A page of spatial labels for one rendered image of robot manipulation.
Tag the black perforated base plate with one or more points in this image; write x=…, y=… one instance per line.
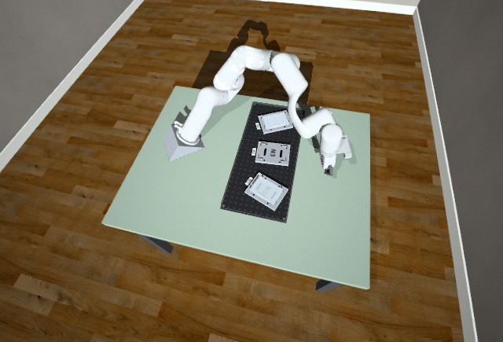
x=235, y=199

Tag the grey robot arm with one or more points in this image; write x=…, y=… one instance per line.
x=229, y=80

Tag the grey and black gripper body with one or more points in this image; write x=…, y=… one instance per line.
x=327, y=160

